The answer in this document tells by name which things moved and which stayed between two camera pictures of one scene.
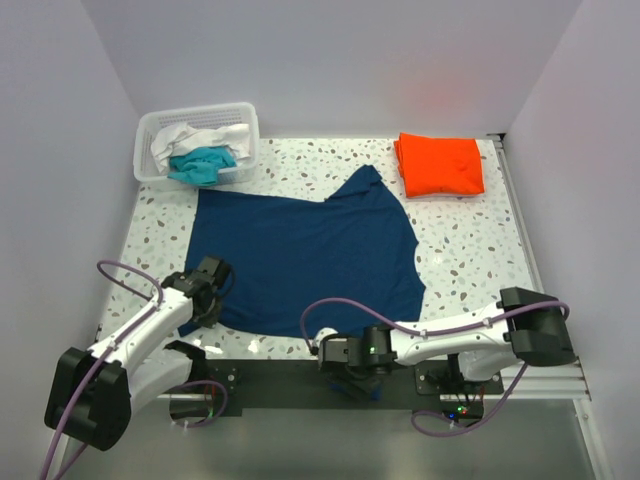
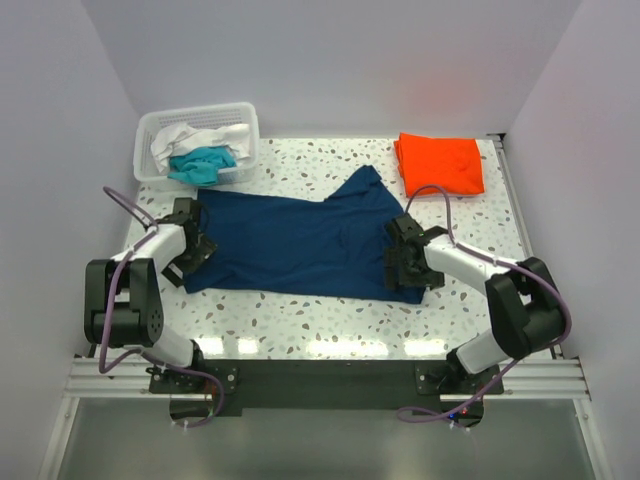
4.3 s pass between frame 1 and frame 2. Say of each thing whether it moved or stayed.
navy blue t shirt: moved
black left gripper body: moved
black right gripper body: moved
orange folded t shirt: stayed
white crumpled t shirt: stayed
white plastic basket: stayed
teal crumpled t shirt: stayed
